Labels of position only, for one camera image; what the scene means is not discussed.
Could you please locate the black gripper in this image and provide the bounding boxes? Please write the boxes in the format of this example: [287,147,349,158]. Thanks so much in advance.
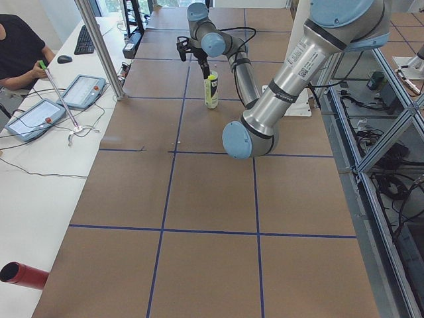
[191,39,210,80]

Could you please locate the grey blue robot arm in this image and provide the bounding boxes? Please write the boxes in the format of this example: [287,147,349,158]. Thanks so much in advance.
[187,1,392,159]

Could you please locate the clear plastic tennis ball can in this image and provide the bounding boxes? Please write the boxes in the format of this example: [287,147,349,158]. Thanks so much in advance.
[203,70,219,109]

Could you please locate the black keyboard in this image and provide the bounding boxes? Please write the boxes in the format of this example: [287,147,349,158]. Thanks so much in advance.
[74,25,95,55]

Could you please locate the blue teach pendant tablet far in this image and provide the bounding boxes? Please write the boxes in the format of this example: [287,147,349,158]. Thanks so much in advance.
[62,74,106,110]

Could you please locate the blue teach pendant tablet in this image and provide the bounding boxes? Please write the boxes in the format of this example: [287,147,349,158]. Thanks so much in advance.
[62,74,106,110]
[5,99,66,142]

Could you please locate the black computer mouse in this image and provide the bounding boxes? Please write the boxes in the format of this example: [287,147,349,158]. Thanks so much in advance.
[57,55,73,64]

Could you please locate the blue teach pendant tablet near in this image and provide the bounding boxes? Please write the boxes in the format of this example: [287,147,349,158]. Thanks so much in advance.
[5,99,66,142]

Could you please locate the person in black shirt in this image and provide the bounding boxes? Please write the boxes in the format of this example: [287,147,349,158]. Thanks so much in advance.
[1,14,55,91]

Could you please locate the red cylinder tube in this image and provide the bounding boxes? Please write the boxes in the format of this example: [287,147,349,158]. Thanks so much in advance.
[1,262,49,290]

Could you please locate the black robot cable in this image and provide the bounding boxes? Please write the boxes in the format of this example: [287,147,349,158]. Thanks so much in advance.
[176,26,258,100]

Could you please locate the grey aluminium post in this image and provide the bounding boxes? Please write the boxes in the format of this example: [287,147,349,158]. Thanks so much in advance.
[75,0,125,101]

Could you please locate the metal rod with green handle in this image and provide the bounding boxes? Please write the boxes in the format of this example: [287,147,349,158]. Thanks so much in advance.
[37,60,83,133]

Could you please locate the aluminium frame rack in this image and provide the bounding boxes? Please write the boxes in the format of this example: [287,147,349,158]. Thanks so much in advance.
[318,49,423,317]

